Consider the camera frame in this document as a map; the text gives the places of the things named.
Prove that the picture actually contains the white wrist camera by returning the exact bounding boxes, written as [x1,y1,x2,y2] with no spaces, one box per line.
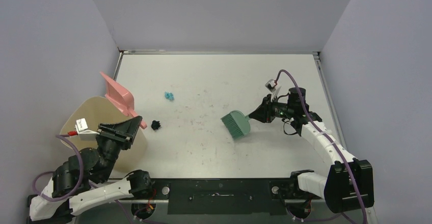
[67,118,99,141]
[264,79,281,101]

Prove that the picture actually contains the beige waste bin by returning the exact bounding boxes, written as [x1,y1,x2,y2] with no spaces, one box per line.
[60,96,148,178]

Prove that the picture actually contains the green hand brush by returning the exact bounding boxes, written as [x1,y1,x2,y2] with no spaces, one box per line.
[221,110,251,140]

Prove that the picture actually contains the teal paper scrap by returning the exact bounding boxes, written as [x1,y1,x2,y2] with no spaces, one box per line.
[164,92,175,101]

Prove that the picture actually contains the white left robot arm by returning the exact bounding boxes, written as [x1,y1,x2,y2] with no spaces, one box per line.
[26,116,156,223]

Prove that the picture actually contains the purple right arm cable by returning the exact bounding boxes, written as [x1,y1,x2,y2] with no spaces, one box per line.
[274,69,368,224]

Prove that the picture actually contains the black paper scrap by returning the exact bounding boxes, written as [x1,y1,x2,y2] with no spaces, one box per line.
[151,120,161,131]

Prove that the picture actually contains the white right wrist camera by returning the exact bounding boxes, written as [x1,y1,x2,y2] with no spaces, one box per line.
[264,79,281,101]

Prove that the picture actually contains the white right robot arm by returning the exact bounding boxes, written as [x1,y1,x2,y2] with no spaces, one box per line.
[248,88,374,213]

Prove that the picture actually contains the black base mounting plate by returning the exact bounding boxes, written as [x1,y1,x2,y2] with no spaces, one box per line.
[128,178,317,215]

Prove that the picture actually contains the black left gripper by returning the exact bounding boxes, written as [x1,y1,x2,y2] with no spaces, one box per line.
[97,116,144,182]

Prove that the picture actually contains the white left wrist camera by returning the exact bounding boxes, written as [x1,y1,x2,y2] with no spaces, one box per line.
[67,118,99,141]

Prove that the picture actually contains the pink plastic dustpan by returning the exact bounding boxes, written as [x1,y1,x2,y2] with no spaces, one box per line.
[100,71,139,122]

